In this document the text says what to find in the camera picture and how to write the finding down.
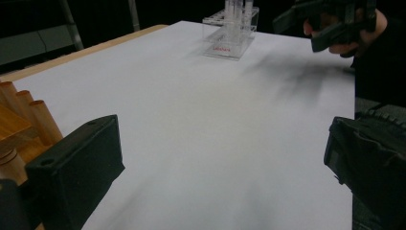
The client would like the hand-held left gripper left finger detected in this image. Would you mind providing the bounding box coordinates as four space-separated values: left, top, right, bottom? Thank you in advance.
24 114 126 230

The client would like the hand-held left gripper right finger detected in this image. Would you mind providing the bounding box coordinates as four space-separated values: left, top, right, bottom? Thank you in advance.
324 116 406 230

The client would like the wooden test tube rack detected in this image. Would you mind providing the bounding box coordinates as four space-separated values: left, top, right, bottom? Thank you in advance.
0 80 65 188

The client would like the clear acrylic test tube rack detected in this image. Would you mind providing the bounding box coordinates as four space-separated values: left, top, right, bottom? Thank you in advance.
201 6 260 61

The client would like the white table mat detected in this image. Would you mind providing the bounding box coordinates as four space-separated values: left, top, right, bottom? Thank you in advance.
12 20 356 230

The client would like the grey metal stand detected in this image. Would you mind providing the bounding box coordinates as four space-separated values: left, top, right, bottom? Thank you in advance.
0 0 142 68

